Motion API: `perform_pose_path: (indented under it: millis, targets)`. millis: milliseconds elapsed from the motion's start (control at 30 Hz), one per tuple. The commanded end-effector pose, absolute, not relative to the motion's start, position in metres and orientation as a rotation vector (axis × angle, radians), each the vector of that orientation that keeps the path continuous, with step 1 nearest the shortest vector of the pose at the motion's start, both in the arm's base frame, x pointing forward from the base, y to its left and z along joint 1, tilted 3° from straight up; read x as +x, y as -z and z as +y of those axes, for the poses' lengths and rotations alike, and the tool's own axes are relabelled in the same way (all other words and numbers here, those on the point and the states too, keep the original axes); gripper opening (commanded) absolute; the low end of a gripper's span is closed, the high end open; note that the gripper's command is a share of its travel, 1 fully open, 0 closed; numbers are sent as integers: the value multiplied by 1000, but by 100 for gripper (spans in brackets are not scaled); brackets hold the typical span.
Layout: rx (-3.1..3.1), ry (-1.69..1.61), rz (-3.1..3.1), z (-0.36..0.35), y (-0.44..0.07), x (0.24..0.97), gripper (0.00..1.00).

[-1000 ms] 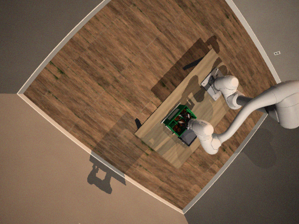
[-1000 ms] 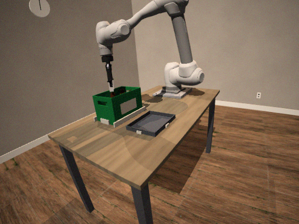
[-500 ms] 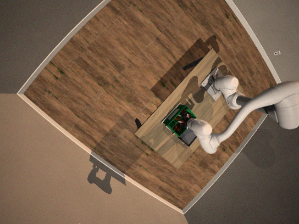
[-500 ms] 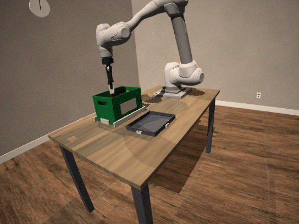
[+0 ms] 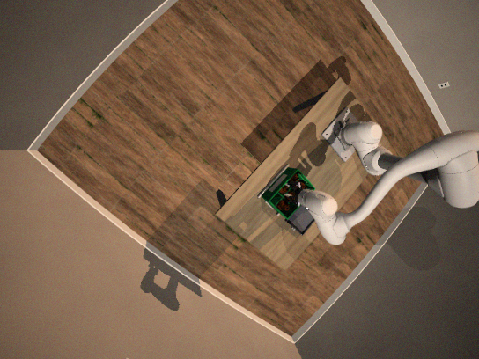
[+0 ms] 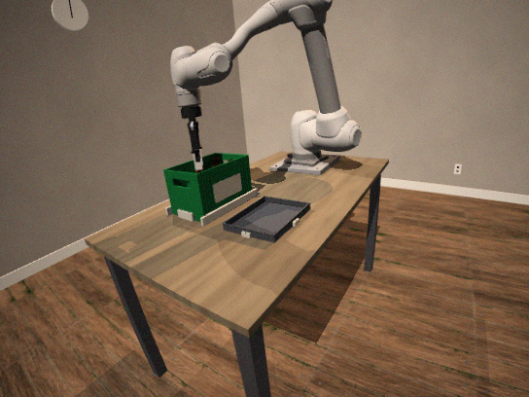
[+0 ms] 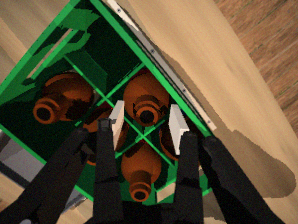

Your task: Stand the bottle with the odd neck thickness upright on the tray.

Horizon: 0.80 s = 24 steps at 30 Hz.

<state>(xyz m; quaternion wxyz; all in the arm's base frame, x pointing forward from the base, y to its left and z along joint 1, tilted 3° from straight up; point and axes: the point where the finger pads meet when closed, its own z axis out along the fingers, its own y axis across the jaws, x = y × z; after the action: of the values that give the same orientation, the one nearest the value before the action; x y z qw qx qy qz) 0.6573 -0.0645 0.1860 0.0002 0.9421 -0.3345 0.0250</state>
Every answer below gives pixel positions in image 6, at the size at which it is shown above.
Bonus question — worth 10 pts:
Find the green bottle crate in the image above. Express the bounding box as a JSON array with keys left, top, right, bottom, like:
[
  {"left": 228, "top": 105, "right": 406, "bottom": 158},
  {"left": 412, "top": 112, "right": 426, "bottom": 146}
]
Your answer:
[{"left": 163, "top": 153, "right": 252, "bottom": 222}]

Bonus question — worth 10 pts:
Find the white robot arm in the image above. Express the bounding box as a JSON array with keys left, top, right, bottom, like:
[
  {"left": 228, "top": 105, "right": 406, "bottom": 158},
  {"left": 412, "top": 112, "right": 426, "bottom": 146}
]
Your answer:
[{"left": 170, "top": 0, "right": 362, "bottom": 166}]

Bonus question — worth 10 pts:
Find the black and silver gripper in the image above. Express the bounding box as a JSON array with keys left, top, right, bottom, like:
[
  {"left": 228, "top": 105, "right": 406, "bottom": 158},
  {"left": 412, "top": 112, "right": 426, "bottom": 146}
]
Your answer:
[{"left": 181, "top": 106, "right": 203, "bottom": 170}]

